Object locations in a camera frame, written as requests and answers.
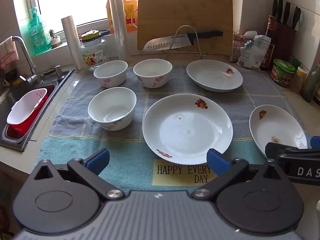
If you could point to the green detergent bottle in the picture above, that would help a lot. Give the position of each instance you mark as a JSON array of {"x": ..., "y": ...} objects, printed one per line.
[{"x": 37, "y": 35}]

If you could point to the small green cap jar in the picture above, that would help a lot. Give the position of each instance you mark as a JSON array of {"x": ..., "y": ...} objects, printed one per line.
[{"x": 296, "y": 63}]

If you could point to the small potted plant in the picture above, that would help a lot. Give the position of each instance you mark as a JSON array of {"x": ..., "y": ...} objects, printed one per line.
[{"x": 53, "y": 38}]

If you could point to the steel sink dispenser cap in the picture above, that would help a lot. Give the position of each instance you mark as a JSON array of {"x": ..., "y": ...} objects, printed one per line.
[{"x": 57, "y": 70}]

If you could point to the dark sauce bottle red label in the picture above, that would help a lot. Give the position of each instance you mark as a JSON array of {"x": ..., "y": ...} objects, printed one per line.
[{"x": 270, "y": 55}]

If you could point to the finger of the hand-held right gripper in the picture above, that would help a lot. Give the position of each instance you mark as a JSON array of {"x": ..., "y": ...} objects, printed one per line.
[
  {"x": 315, "y": 142},
  {"x": 273, "y": 150}
]

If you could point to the large yellow plastic jug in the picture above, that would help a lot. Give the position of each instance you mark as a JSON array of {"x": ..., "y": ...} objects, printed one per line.
[{"x": 131, "y": 17}]

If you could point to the white blue food packet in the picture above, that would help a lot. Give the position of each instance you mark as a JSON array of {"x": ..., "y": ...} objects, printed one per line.
[{"x": 252, "y": 55}]

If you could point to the white bowl pink flowers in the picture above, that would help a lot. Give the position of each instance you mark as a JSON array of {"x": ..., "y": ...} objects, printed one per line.
[
  {"x": 110, "y": 105},
  {"x": 110, "y": 71},
  {"x": 152, "y": 70}
]

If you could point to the steel sink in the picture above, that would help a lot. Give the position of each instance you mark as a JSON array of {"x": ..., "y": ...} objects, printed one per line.
[{"x": 5, "y": 100}]

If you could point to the grey blue checked towel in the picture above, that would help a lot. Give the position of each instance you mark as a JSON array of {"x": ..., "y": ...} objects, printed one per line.
[{"x": 75, "y": 130}]

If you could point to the pink white checked dishcloth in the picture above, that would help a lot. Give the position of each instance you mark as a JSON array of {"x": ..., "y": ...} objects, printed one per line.
[{"x": 7, "y": 52}]

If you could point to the steel faucet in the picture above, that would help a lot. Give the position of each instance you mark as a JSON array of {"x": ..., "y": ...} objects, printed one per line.
[{"x": 25, "y": 52}]

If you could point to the bamboo cutting board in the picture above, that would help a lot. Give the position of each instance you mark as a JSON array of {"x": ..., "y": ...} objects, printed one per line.
[{"x": 185, "y": 10}]

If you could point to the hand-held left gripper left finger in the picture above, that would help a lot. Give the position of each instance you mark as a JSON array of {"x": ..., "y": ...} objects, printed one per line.
[{"x": 98, "y": 158}]

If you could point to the white plate fruit print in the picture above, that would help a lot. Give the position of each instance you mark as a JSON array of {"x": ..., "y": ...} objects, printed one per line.
[
  {"x": 212, "y": 76},
  {"x": 187, "y": 130},
  {"x": 275, "y": 127}
]

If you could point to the green lid sauce jar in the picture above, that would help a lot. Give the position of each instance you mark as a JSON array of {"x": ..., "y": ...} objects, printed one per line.
[{"x": 282, "y": 73}]

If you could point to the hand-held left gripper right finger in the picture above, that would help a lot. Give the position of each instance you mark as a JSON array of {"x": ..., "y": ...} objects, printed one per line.
[{"x": 217, "y": 161}]

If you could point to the red and white basin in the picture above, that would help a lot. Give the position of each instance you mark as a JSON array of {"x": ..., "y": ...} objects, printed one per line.
[{"x": 25, "y": 107}]

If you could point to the white crumpled bag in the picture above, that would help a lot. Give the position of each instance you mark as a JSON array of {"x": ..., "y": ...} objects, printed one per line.
[{"x": 248, "y": 33}]

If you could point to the glass jar yellow green lid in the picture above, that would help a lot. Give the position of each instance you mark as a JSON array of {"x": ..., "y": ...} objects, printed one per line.
[{"x": 93, "y": 52}]

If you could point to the dark red knife block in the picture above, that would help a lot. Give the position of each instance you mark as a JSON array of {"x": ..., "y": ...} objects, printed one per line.
[{"x": 282, "y": 40}]

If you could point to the black kitchen scissors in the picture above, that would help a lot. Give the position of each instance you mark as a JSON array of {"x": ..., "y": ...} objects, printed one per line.
[{"x": 296, "y": 16}]

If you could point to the orange white food packet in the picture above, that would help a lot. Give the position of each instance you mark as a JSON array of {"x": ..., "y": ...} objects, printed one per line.
[{"x": 236, "y": 52}]

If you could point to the tall cling film roll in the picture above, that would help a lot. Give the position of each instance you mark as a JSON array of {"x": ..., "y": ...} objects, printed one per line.
[{"x": 118, "y": 25}]

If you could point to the black binder clip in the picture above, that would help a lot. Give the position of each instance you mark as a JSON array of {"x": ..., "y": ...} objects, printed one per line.
[{"x": 236, "y": 33}]

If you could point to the yellow lid spice jar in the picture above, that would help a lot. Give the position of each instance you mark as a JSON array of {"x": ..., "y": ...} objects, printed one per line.
[{"x": 298, "y": 80}]

